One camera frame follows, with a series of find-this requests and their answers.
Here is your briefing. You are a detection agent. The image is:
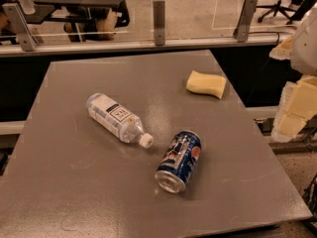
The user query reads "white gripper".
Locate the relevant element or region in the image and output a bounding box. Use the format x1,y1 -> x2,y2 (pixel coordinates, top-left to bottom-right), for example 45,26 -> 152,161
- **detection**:
269,8 -> 317,143

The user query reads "clear plastic water bottle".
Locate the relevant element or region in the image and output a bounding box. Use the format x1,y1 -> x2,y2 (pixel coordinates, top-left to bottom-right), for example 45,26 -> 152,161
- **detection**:
86,93 -> 154,149

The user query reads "black office chair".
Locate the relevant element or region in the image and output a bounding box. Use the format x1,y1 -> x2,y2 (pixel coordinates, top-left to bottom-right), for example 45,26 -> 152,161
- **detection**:
258,0 -> 317,25

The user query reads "yellow sponge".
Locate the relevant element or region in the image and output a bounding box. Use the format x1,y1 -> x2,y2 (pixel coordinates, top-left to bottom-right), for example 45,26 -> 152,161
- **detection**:
186,70 -> 227,99

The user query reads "blue Pepsi soda can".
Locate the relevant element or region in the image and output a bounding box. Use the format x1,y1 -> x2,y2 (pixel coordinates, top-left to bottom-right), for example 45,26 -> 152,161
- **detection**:
155,130 -> 201,193

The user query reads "seated person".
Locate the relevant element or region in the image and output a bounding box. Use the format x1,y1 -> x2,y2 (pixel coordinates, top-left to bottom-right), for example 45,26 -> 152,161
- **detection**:
78,7 -> 117,41

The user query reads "black office desk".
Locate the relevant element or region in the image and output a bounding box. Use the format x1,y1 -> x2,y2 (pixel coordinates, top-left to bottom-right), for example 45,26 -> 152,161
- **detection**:
24,0 -> 130,27

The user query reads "right grey metal bracket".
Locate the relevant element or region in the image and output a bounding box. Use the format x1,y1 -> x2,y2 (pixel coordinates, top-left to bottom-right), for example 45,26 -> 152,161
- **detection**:
233,0 -> 258,43

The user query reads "grey metal bracket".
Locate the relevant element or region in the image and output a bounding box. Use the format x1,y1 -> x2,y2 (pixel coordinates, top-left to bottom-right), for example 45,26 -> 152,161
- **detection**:
233,0 -> 258,43
153,0 -> 165,46
3,3 -> 37,52

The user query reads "middle grey metal bracket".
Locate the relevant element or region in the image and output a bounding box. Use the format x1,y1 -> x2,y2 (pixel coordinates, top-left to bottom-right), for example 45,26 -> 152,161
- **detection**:
153,0 -> 165,46

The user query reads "left grey metal bracket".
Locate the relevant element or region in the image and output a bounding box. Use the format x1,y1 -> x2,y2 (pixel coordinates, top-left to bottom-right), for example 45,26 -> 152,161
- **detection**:
3,3 -> 37,52

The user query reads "grey metal rail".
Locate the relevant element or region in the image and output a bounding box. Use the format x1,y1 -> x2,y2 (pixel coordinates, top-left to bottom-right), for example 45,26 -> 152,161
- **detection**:
0,32 -> 289,58

